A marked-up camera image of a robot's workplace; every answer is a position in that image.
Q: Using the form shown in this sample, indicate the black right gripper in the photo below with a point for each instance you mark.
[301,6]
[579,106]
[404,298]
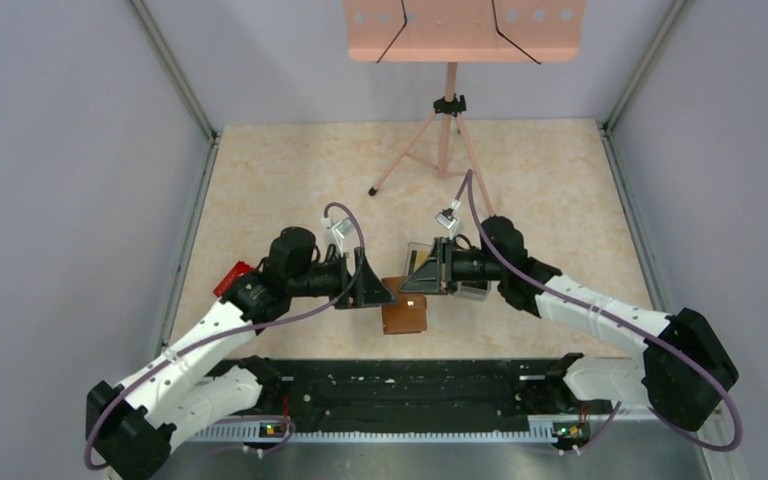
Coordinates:
[428,279]

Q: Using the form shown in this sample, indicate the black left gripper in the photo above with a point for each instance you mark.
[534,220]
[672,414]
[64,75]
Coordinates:
[367,289]

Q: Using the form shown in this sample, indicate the clear acrylic card box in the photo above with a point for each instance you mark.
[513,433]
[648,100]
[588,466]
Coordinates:
[472,290]

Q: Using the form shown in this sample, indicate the brown leather card holder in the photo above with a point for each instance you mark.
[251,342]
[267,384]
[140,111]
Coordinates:
[408,315]

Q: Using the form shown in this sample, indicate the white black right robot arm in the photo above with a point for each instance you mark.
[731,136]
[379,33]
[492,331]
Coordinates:
[673,364]

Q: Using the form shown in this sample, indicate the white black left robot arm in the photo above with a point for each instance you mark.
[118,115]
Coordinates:
[132,428]

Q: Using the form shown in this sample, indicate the yellow credit card stack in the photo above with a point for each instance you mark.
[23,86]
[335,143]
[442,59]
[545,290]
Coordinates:
[414,259]

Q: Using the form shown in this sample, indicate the red plastic block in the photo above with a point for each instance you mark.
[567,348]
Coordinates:
[239,269]

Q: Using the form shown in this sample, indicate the pink tripod music stand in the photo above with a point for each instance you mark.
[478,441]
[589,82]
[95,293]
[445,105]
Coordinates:
[534,32]

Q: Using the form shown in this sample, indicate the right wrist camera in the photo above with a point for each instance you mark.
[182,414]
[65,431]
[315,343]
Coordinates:
[448,219]

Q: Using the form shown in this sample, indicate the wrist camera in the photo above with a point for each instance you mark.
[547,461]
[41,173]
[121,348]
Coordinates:
[336,231]
[448,219]

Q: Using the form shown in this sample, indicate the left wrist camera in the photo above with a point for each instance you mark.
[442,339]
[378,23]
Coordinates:
[336,231]

